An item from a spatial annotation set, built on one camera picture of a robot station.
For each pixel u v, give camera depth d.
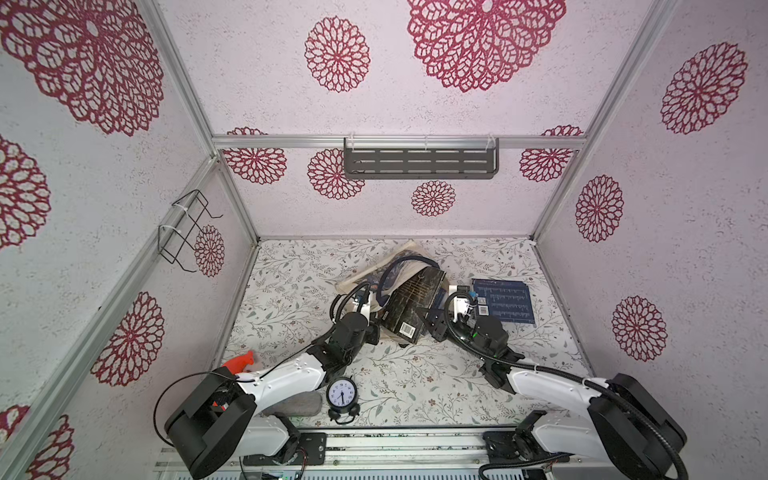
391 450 0.75
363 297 0.72
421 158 0.94
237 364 0.86
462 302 0.72
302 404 0.77
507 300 0.97
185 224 0.79
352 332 0.63
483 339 0.63
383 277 0.90
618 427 0.42
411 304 0.79
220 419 0.42
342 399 0.79
